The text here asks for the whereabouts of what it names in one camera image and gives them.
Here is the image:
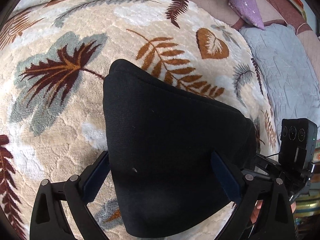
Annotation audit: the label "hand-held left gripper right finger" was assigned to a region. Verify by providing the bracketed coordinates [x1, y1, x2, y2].
[211, 151, 297, 240]

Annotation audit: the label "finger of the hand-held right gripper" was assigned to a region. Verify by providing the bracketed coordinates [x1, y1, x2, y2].
[254, 154, 280, 178]

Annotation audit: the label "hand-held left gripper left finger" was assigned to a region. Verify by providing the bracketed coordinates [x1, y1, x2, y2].
[29, 151, 112, 240]

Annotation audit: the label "black pants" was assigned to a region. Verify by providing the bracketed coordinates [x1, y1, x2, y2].
[103, 59, 257, 239]

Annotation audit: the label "person's right hand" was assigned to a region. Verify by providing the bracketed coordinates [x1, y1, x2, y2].
[250, 199, 265, 225]

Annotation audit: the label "stack of colourful books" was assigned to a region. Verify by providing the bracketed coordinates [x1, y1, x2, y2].
[292, 140, 320, 240]

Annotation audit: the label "leaf print plush blanket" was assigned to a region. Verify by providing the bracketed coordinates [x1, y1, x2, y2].
[0, 0, 278, 240]

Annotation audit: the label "grey-blue quilted cover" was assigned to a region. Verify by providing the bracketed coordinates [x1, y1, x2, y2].
[239, 23, 319, 142]

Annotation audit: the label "dusty red cushion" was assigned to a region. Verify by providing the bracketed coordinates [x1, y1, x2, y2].
[259, 0, 313, 36]

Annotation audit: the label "purple patterned pillow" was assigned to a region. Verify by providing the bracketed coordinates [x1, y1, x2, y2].
[228, 0, 265, 30]

